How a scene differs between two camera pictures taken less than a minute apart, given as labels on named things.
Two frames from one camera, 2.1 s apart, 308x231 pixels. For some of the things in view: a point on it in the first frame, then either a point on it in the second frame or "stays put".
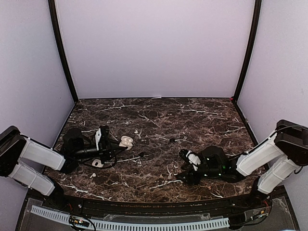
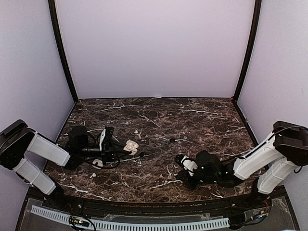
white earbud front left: [94, 175] stays put
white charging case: [126, 141] -> [131, 146]
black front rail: [178, 209] stays put
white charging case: [97, 163] stays put
